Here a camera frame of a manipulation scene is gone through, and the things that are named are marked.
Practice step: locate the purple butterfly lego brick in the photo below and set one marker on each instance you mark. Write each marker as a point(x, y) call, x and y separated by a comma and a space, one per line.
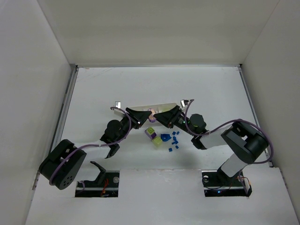
point(151, 118)

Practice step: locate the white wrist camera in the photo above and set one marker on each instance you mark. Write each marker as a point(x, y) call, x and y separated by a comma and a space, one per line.
point(117, 106)
point(184, 103)

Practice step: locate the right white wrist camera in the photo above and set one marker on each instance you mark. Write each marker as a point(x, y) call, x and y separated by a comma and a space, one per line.
point(184, 103)

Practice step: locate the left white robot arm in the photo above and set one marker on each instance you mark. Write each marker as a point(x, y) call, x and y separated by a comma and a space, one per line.
point(62, 165)

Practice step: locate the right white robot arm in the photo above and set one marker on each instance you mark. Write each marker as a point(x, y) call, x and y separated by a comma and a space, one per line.
point(245, 139)

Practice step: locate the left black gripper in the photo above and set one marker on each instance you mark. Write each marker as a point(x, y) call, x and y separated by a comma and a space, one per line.
point(131, 117)

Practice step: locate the white three-compartment tray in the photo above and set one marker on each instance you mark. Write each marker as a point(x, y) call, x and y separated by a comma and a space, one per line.
point(158, 108)

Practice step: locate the blue lego arch cluster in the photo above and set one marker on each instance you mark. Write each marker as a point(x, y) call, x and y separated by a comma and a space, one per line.
point(165, 137)

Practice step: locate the light green lego brick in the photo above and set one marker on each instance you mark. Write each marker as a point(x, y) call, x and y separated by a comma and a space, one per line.
point(157, 141)

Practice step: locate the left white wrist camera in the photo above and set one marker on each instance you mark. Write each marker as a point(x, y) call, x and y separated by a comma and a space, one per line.
point(117, 106)

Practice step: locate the green and purple lego stack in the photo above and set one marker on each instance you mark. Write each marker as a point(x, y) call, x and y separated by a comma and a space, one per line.
point(150, 132)

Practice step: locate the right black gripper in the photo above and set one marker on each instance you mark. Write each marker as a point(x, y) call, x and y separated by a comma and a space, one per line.
point(174, 116)

